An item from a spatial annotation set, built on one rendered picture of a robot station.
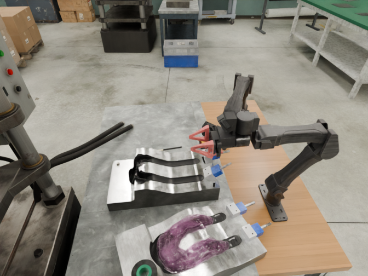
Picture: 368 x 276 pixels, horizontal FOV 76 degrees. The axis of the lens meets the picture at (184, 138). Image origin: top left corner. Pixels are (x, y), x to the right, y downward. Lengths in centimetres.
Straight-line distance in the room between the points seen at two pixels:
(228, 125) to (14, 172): 84
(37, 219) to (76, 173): 129
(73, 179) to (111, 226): 143
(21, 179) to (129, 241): 48
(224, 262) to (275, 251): 25
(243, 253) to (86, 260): 59
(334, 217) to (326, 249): 121
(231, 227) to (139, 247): 36
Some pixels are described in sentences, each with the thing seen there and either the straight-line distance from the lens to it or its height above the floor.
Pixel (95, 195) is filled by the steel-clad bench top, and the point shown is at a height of 80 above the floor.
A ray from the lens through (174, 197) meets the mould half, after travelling 108.
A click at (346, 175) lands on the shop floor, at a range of 277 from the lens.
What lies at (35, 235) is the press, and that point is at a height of 79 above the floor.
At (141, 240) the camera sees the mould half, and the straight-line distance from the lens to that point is 93.
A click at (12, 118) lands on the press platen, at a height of 128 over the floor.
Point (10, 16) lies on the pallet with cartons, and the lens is 535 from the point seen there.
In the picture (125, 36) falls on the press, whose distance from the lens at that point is 502.
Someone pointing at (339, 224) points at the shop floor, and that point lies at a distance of 235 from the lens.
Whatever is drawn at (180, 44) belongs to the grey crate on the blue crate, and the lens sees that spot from 460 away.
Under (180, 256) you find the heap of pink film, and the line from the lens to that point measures 91.
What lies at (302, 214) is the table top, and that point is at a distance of 122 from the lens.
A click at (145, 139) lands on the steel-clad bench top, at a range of 145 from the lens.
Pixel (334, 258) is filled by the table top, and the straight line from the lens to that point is 117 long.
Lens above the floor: 173
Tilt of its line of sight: 40 degrees down
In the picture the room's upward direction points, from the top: straight up
